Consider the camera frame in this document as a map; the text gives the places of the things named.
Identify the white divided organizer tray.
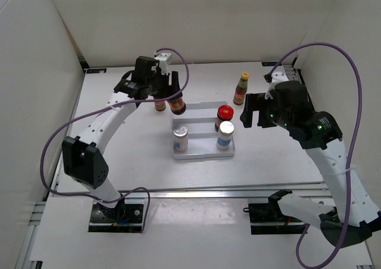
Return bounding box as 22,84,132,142
172,101,235,160

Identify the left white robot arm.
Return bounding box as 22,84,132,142
62,53,186,222

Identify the aluminium rail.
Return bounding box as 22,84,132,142
283,64,305,85
47,182,332,205

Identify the right black corner label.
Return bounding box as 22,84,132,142
261,61,277,67

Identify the silver-capped white shaker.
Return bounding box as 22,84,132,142
216,121,235,150
173,124,188,152

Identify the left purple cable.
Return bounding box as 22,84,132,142
40,48,191,233

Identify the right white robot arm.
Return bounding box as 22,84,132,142
240,81,380,248

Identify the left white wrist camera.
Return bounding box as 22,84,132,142
154,52,172,75

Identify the left black corner label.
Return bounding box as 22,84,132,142
86,68,107,74

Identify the purple cable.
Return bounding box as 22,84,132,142
269,42,363,269
40,48,191,233

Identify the right aluminium rail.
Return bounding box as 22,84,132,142
283,64,305,85

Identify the red-lidded sauce jar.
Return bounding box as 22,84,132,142
214,104,234,131
167,95,186,115

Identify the black corner label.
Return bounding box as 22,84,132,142
86,68,107,74
261,61,277,67

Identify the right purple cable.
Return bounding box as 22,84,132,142
269,42,363,269

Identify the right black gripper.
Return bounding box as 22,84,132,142
239,93,292,130

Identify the yellow-capped sauce bottle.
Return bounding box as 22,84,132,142
155,100,166,112
233,71,249,105

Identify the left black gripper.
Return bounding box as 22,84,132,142
145,69,182,100

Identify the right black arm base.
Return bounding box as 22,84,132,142
242,204,305,235

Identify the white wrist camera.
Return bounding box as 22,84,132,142
264,71,289,99
154,52,172,75

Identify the front aluminium rail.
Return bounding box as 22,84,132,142
47,182,332,205

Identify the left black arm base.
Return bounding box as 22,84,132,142
88,198,151,233

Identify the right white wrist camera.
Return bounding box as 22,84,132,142
264,71,289,99

